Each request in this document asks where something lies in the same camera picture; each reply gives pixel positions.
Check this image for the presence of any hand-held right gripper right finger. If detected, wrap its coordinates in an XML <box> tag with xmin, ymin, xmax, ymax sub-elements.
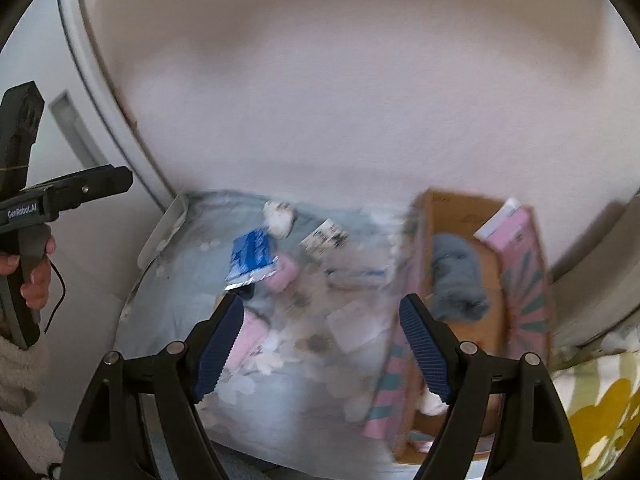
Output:
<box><xmin>399</xmin><ymin>293</ymin><xmax>583</xmax><ymax>480</ymax></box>

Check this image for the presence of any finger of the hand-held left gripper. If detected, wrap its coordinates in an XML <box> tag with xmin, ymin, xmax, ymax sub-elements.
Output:
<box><xmin>47</xmin><ymin>164</ymin><xmax>134</xmax><ymax>213</ymax></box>
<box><xmin>0</xmin><ymin>81</ymin><xmax>47</xmax><ymax>196</ymax></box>

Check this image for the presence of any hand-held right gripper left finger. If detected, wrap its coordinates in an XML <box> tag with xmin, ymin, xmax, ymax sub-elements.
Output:
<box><xmin>60</xmin><ymin>293</ymin><xmax>246</xmax><ymax>480</ymax></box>

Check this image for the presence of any clear plastic floss box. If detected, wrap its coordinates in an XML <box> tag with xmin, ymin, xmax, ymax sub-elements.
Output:
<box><xmin>325</xmin><ymin>300</ymin><xmax>392</xmax><ymax>353</ymax></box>

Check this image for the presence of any grey cloth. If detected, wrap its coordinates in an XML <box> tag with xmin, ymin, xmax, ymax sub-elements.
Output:
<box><xmin>430</xmin><ymin>232</ymin><xmax>492</xmax><ymax>322</ymax></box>

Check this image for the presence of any small pink packet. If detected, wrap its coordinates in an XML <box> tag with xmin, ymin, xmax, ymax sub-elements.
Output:
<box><xmin>262</xmin><ymin>254</ymin><xmax>302</xmax><ymax>292</ymax></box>
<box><xmin>227</xmin><ymin>310</ymin><xmax>273</xmax><ymax>367</ymax></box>

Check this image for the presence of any blue foil packet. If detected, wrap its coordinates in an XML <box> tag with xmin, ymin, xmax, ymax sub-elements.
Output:
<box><xmin>225</xmin><ymin>228</ymin><xmax>280</xmax><ymax>291</ymax></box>

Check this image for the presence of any pink striped cardboard box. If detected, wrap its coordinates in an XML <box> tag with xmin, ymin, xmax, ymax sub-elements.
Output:
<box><xmin>362</xmin><ymin>187</ymin><xmax>557</xmax><ymax>467</ymax></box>

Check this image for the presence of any person's left forearm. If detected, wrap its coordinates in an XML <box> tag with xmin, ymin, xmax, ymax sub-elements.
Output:
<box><xmin>0</xmin><ymin>332</ymin><xmax>52</xmax><ymax>417</ymax></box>

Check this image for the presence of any person's left hand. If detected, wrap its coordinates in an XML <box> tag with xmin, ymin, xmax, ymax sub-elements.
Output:
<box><xmin>0</xmin><ymin>234</ymin><xmax>57</xmax><ymax>312</ymax></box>

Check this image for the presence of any blue white tube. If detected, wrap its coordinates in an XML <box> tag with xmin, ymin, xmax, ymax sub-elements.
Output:
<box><xmin>325</xmin><ymin>260</ymin><xmax>397</xmax><ymax>292</ymax></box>

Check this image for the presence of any small white toy figure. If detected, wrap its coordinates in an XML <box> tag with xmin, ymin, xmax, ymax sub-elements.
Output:
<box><xmin>262</xmin><ymin>200</ymin><xmax>297</xmax><ymax>240</ymax></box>

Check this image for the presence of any black white patterned packet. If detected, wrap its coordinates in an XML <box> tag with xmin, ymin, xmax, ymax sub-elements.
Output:
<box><xmin>299</xmin><ymin>218</ymin><xmax>350</xmax><ymax>260</ymax></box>

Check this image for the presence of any yellow floral bedding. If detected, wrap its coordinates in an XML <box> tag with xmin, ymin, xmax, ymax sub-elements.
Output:
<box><xmin>550</xmin><ymin>320</ymin><xmax>640</xmax><ymax>480</ymax></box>

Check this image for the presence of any beige padded headboard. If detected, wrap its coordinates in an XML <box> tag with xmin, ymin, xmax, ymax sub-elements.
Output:
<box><xmin>547</xmin><ymin>195</ymin><xmax>640</xmax><ymax>351</ymax></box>

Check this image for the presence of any thin black cable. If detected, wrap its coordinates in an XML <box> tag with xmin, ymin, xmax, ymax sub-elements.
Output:
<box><xmin>44</xmin><ymin>255</ymin><xmax>67</xmax><ymax>334</ymax></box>

